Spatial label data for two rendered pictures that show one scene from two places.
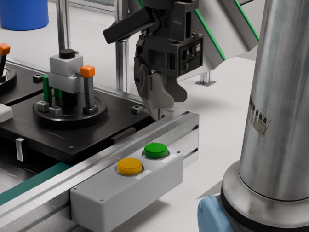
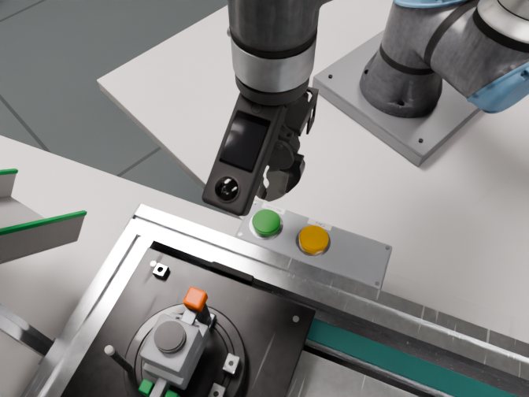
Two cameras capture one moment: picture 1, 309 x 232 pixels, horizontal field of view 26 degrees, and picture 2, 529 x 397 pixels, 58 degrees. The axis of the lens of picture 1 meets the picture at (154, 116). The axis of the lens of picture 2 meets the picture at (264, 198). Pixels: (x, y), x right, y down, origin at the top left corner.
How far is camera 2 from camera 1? 115 cm
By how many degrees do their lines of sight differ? 78
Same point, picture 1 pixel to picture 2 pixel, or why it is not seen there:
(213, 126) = not seen: hidden behind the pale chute
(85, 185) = (366, 274)
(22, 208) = (441, 323)
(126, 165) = (321, 238)
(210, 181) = (203, 213)
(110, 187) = (358, 248)
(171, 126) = (186, 225)
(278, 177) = not seen: outside the picture
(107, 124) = (212, 298)
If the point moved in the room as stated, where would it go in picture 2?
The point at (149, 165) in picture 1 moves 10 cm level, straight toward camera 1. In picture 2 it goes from (296, 224) to (361, 206)
